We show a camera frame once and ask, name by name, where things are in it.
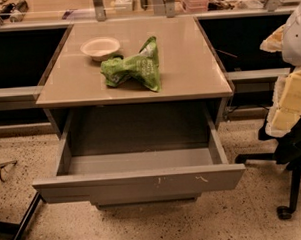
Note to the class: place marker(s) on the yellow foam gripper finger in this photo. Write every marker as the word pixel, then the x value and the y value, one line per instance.
pixel 286 109
pixel 274 42

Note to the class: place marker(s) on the grey top drawer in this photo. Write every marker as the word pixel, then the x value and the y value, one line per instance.
pixel 129 154

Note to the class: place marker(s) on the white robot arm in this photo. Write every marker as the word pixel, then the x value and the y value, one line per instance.
pixel 291 52

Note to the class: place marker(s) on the grey drawer cabinet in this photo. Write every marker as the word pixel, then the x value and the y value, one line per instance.
pixel 80 105

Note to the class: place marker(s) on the pink plastic container stack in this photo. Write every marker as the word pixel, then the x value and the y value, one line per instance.
pixel 195 6

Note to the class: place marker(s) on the green crumpled chip bag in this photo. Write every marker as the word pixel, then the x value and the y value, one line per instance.
pixel 142 67

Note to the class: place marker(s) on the white paper bowl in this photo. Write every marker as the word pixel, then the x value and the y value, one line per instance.
pixel 100 48

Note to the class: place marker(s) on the grey metal shelf rail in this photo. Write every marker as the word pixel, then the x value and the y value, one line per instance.
pixel 31 24

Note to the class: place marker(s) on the black metal stand frame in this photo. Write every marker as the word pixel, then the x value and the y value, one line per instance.
pixel 19 202

